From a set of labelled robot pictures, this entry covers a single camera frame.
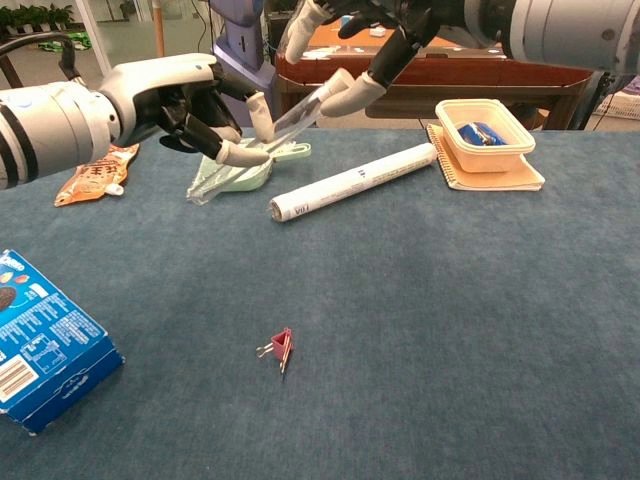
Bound blue snack packet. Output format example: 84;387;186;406
457;121;509;147

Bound red binder clip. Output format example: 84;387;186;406
255;327;294;375

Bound black tripod stand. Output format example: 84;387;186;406
582;69;621;131

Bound clear glass test tube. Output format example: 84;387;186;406
249;82;334;151

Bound blue felt table cover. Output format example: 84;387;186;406
0;124;640;480

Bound green dustpan in plastic bag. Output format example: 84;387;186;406
186;139;312;205

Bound beige plastic food container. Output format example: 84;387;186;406
434;98;537;174

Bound white plastic basket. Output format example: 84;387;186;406
592;89;640;121

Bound brown mahjong table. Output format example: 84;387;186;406
273;24;601;131

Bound potted green plants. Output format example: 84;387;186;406
0;4;75;34

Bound wooden pole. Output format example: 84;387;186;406
152;0;167;59

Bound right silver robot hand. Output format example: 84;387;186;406
284;0;470;117

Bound beige spiral notebook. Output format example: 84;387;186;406
425;123;546;192

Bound green bag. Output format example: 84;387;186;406
38;31;93;53

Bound white paper roll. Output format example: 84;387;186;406
268;142;439;224

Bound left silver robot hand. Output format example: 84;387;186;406
98;53;276;168

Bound blue Oreo cookie box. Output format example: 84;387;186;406
0;248;126;435

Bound orange sauce pouch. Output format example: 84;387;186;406
53;142;141;208

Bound blue-grey machine base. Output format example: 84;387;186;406
209;0;276;128

